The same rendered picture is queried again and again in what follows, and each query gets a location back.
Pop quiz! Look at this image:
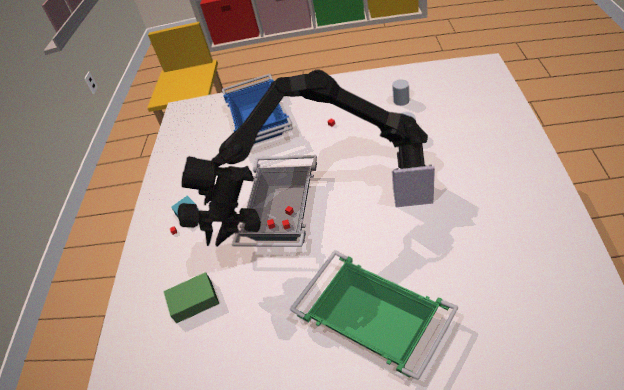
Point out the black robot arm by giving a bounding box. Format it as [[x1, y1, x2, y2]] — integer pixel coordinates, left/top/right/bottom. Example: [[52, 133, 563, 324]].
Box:
[[182, 69, 428, 206]]

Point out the teal block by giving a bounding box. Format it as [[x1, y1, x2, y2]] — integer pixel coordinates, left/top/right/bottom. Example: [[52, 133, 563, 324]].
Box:
[[171, 195, 195, 218]]

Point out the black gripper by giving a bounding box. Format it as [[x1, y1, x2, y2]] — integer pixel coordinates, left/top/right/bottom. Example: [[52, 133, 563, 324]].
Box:
[[178, 187, 261, 246]]

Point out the small green block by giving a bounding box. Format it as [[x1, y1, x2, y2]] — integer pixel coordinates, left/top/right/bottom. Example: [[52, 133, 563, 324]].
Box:
[[163, 271, 219, 324]]

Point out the blue plastic tray with grey wire bars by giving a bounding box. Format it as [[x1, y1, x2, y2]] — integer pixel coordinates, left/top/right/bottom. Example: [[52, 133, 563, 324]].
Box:
[[222, 73, 292, 136]]

